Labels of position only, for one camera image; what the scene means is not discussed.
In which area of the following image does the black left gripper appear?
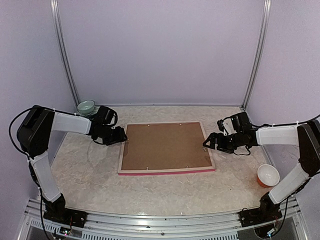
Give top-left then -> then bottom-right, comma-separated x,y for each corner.
96,125 -> 128,146

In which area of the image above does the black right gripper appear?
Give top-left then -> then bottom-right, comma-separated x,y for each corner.
203,131 -> 243,154

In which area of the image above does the wooden picture frame pink edge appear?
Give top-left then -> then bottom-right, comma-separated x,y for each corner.
117,121 -> 216,176

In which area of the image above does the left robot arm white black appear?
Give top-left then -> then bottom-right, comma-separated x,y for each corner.
17,105 -> 128,223

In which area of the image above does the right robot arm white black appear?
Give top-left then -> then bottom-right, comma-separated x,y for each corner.
202,116 -> 320,222

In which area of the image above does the green ceramic bowl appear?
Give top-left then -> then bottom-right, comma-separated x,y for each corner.
77,100 -> 95,115

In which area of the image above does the orange white bowl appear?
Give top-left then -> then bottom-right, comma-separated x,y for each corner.
257,164 -> 280,188

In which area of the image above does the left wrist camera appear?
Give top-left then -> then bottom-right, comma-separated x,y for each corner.
95,105 -> 118,127

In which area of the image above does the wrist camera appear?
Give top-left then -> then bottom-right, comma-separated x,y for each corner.
230,112 -> 253,133
95,105 -> 118,127

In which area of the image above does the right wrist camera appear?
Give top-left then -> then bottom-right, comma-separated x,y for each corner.
230,112 -> 253,133

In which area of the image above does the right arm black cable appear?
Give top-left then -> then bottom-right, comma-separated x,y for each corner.
249,114 -> 320,128

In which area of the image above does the aluminium front rail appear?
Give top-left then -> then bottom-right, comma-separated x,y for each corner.
17,197 -> 308,240

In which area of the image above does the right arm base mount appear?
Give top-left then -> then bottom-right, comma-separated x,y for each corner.
238,192 -> 283,227

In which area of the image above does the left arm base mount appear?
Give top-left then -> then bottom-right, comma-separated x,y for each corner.
43,200 -> 88,228

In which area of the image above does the right aluminium corner post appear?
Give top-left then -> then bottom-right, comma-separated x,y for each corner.
241,0 -> 272,111

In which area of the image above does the aluminium corner post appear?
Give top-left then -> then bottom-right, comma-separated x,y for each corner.
50,0 -> 80,107
241,0 -> 272,111

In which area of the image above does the left aluminium corner post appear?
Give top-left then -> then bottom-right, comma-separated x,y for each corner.
50,0 -> 80,107

